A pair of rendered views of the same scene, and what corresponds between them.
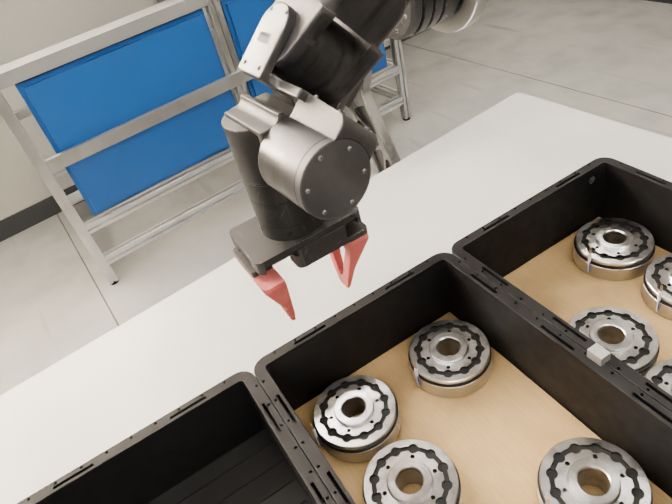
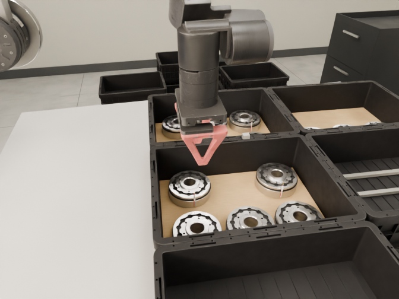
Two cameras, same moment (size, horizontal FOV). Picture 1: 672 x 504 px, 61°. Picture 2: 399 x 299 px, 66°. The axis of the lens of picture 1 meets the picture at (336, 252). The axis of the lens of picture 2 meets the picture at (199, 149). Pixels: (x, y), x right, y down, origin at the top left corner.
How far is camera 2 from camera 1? 55 cm
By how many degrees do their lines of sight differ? 60
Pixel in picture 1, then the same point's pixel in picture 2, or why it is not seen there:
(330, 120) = (255, 13)
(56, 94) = not seen: outside the picture
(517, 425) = (235, 187)
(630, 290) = not seen: hidden behind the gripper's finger
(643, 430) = (271, 149)
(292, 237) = (217, 101)
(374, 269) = (62, 217)
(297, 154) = (262, 27)
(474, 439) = (233, 202)
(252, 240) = (202, 112)
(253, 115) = (207, 26)
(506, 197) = (84, 150)
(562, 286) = not seen: hidden behind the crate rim
